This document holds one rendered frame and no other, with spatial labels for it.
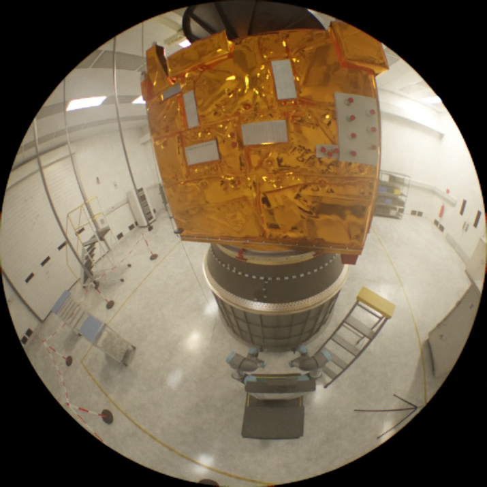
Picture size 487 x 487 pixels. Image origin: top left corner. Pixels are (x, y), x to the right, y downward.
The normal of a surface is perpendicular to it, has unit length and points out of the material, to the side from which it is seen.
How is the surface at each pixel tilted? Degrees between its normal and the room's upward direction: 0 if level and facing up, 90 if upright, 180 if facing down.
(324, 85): 91
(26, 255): 90
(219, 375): 0
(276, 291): 62
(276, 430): 0
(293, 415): 0
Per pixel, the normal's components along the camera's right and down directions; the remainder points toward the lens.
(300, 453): -0.14, -0.82
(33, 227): 0.94, 0.06
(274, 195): -0.37, 0.52
